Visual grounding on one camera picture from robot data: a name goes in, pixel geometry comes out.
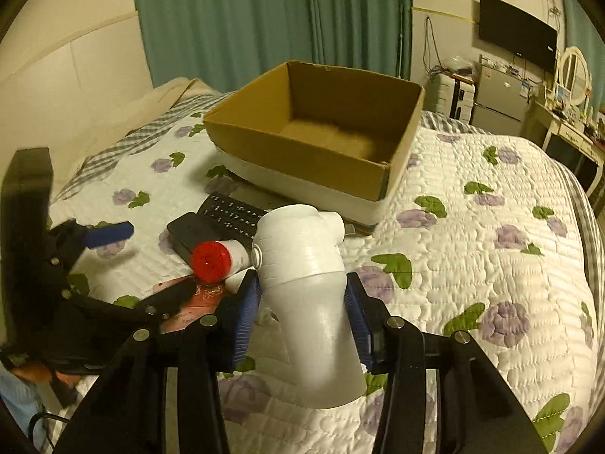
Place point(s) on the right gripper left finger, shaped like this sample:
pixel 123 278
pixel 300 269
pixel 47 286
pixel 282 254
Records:
pixel 125 409

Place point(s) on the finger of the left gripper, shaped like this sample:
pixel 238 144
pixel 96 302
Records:
pixel 108 234
pixel 169 299

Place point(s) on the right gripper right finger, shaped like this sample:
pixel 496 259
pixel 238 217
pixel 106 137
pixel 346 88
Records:
pixel 477 412

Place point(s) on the pink floral card box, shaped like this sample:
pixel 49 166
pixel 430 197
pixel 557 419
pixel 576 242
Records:
pixel 203 301

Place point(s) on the red capped white bottle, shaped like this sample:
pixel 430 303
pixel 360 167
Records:
pixel 214 261

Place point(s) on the person's left hand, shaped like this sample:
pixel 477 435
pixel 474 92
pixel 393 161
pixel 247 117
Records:
pixel 35 371

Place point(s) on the beige pillow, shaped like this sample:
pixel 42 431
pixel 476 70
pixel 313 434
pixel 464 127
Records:
pixel 68 158

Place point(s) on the black square device box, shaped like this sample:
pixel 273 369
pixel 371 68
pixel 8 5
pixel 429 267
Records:
pixel 187 232

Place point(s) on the black remote control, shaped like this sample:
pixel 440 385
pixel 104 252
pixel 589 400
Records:
pixel 231 219

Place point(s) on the open cardboard box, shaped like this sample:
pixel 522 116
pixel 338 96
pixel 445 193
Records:
pixel 336 138

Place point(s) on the teal curtain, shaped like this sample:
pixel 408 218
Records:
pixel 228 43

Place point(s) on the white vanity table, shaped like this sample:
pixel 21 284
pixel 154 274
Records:
pixel 563 142

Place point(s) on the silver mini fridge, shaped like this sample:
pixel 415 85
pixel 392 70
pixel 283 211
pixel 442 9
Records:
pixel 500 102

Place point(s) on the white suitcase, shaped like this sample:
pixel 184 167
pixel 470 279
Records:
pixel 450 96

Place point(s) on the oval vanity mirror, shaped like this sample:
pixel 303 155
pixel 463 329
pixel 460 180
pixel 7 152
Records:
pixel 572 73

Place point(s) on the wall mounted black television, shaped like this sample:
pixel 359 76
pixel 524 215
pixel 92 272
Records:
pixel 518 32

